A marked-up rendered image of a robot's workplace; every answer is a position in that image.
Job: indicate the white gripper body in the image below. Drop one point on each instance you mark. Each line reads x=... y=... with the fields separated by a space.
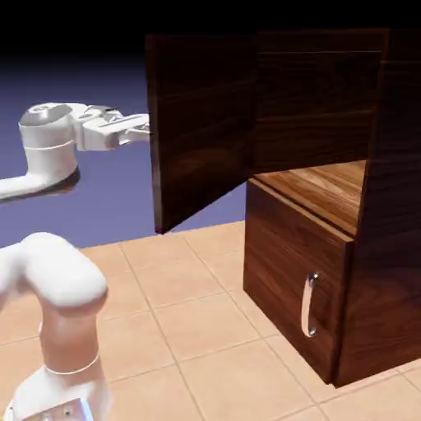
x=136 y=133

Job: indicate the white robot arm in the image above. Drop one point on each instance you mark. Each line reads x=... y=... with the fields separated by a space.
x=49 y=151

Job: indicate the dark wood cabinet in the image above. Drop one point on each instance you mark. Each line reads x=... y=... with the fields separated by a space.
x=388 y=230

